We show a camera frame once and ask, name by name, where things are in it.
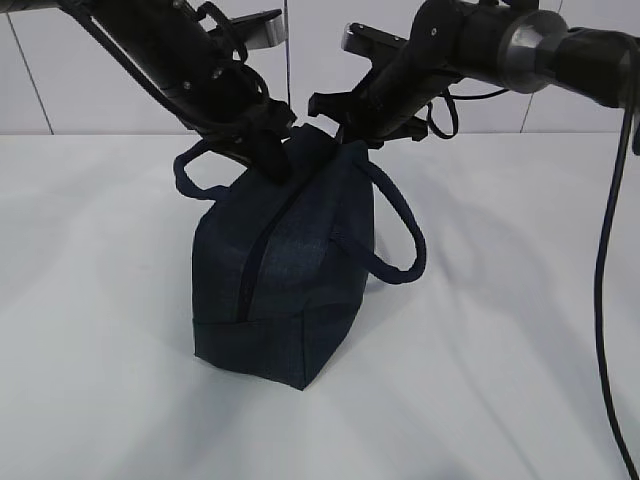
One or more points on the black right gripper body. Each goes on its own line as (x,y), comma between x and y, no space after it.
(359,120)

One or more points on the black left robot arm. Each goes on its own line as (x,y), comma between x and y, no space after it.
(193,62)

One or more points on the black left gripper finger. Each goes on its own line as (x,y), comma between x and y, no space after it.
(269,157)

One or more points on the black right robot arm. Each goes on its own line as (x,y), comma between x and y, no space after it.
(513,45)

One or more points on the dark blue lunch bag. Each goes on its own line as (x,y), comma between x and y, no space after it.
(278,272)

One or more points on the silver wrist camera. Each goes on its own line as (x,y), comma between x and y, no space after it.
(262,30)
(366,41)

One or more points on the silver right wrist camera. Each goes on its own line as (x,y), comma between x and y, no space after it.
(366,41)

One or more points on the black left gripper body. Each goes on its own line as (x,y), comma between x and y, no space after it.
(271,120)

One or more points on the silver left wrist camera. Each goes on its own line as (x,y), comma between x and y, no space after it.
(262,30)

